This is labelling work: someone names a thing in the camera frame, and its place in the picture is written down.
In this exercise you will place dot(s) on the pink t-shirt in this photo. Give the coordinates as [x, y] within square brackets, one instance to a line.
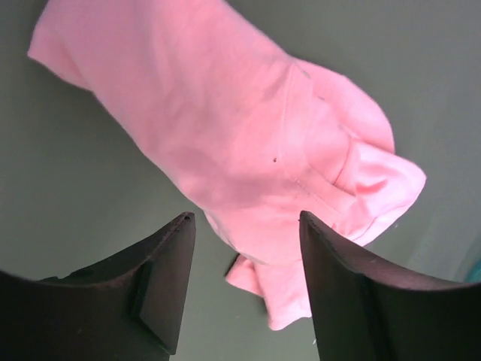
[248, 133]

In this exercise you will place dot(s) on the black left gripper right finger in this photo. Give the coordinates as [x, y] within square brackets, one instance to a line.
[367, 308]

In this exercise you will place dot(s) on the teal transparent plastic bin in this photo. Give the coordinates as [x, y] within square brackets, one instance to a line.
[474, 273]

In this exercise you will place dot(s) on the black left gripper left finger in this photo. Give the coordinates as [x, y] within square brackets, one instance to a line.
[128, 306]

